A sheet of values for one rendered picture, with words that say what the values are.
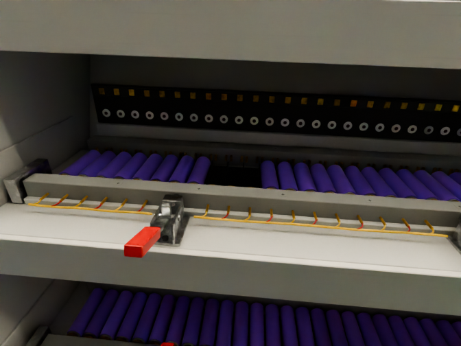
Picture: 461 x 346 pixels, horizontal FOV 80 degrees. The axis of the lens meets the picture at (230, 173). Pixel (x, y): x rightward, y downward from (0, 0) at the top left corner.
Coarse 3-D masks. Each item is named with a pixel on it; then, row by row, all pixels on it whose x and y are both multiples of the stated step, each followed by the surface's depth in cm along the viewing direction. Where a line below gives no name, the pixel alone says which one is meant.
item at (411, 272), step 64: (64, 128) 36; (128, 128) 39; (192, 128) 38; (0, 192) 28; (0, 256) 25; (64, 256) 24; (192, 256) 23; (256, 256) 23; (320, 256) 23; (384, 256) 23; (448, 256) 23
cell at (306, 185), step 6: (294, 168) 34; (300, 168) 33; (306, 168) 33; (294, 174) 34; (300, 174) 32; (306, 174) 31; (300, 180) 31; (306, 180) 30; (312, 180) 31; (300, 186) 30; (306, 186) 29; (312, 186) 29
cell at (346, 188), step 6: (330, 168) 34; (336, 168) 33; (330, 174) 33; (336, 174) 32; (342, 174) 32; (336, 180) 31; (342, 180) 30; (336, 186) 30; (342, 186) 30; (348, 186) 29; (342, 192) 29; (348, 192) 29; (354, 192) 28
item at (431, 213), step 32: (32, 192) 28; (64, 192) 28; (96, 192) 27; (128, 192) 27; (160, 192) 27; (192, 192) 27; (224, 192) 27; (256, 192) 27; (288, 192) 27; (320, 192) 27; (288, 224) 25; (384, 224) 25; (448, 224) 26
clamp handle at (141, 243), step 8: (168, 208) 23; (168, 216) 24; (152, 224) 21; (160, 224) 21; (144, 232) 19; (152, 232) 19; (160, 232) 20; (136, 240) 18; (144, 240) 18; (152, 240) 19; (128, 248) 17; (136, 248) 17; (144, 248) 17; (128, 256) 17; (136, 256) 17
